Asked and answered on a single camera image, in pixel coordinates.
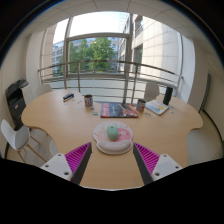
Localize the mint green computer mouse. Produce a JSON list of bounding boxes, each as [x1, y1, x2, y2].
[[106, 125, 120, 141]]

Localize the black cylindrical bottle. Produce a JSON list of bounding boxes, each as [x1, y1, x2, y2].
[[162, 86, 174, 106]]

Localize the white orange mug with plant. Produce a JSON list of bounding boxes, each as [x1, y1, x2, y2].
[[135, 98, 147, 112]]

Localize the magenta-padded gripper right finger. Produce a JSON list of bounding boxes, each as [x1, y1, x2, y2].
[[132, 142, 184, 186]]

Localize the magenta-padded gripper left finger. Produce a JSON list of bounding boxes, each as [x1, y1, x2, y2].
[[39, 141, 93, 186]]

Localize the red cover magazine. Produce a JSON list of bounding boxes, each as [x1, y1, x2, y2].
[[99, 102, 139, 119]]

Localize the white red blue mug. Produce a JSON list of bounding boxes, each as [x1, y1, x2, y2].
[[83, 94, 94, 108]]

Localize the open blue yellow book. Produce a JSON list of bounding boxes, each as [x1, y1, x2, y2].
[[144, 98, 170, 116]]

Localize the black office printer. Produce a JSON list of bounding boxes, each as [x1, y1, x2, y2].
[[4, 78, 30, 131]]

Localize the pink white round mouse pad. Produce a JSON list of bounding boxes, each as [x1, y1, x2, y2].
[[92, 120, 134, 156]]

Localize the white chair with wooden legs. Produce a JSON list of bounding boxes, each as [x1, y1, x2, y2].
[[0, 118, 48, 164]]

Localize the metal balcony railing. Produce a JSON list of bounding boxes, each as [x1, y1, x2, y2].
[[37, 59, 184, 104]]

